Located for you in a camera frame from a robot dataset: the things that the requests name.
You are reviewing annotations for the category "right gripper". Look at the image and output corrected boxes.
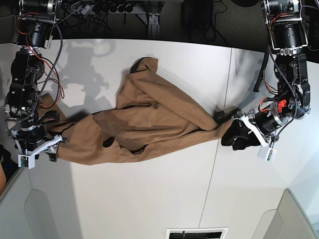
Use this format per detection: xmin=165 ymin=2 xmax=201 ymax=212
xmin=6 ymin=121 xmax=61 ymax=162

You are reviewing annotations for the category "white power strip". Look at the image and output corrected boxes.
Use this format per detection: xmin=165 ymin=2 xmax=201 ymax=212
xmin=70 ymin=4 xmax=93 ymax=15

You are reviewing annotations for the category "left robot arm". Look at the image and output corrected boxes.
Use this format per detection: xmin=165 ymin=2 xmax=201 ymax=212
xmin=221 ymin=0 xmax=311 ymax=150

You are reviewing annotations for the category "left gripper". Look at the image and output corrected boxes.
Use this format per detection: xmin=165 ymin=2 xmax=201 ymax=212
xmin=221 ymin=103 xmax=295 ymax=151

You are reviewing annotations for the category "black power strip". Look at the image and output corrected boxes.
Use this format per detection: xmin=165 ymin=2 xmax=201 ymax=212
xmin=92 ymin=0 xmax=147 ymax=14

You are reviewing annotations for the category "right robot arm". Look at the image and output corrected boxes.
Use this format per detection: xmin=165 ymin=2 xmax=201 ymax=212
xmin=4 ymin=0 xmax=65 ymax=169

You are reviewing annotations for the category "brown t-shirt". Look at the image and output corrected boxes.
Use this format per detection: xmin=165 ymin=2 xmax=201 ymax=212
xmin=47 ymin=57 xmax=232 ymax=165

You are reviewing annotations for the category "aluminium table leg post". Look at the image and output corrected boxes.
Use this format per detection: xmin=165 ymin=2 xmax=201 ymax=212
xmin=148 ymin=13 xmax=160 ymax=40

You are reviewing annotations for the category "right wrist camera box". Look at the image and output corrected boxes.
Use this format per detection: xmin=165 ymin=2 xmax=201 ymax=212
xmin=18 ymin=154 xmax=35 ymax=169

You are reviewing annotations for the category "white framed vent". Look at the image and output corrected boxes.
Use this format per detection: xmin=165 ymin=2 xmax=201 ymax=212
xmin=165 ymin=227 xmax=229 ymax=239

